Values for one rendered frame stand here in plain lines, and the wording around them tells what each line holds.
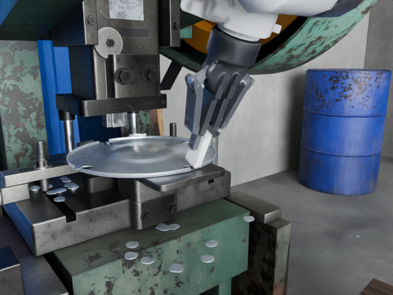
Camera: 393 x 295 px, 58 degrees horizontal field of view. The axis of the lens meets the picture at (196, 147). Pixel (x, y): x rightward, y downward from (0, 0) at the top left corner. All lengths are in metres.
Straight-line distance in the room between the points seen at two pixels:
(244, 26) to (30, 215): 0.47
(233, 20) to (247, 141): 2.35
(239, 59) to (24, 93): 0.57
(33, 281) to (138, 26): 0.49
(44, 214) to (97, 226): 0.09
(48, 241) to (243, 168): 2.29
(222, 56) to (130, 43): 0.28
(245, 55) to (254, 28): 0.04
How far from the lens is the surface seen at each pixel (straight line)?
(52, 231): 0.67
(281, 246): 0.83
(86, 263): 0.64
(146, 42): 0.76
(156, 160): 0.67
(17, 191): 0.76
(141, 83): 0.72
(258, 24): 0.49
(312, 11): 0.42
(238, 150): 2.76
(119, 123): 0.80
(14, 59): 0.93
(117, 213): 0.71
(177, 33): 0.76
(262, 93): 2.86
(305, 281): 1.77
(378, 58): 4.04
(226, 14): 0.49
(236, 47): 0.50
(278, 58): 0.87
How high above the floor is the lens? 0.97
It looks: 14 degrees down
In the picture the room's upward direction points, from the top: straight up
